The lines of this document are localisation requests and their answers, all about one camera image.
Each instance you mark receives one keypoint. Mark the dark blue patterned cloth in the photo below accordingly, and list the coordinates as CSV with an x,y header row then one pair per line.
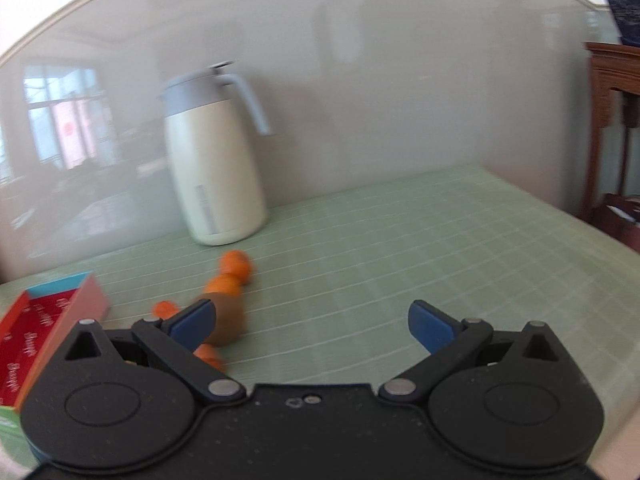
x,y
625,15

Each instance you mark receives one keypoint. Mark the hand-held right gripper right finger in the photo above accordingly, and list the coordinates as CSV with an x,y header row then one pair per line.
x,y
429,327

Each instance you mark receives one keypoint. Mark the orange tangerine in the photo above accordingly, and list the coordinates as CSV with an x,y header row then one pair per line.
x,y
209,354
224,286
237,265
164,309

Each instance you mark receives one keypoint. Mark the white bottle with blue cap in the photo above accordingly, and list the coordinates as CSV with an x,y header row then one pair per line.
x,y
215,175

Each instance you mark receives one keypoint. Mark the green checked tablecloth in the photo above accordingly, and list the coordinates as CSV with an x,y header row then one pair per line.
x,y
400,240

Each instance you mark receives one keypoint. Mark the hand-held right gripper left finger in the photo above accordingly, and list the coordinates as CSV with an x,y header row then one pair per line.
x,y
192,324

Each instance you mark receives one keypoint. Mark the dark wooden stand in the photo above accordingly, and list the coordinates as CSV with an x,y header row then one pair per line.
x,y
602,90

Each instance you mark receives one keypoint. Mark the red cardboard box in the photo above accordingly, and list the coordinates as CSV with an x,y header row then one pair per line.
x,y
45,310

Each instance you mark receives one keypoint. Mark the brown kiwi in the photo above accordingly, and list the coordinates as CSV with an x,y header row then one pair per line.
x,y
230,321

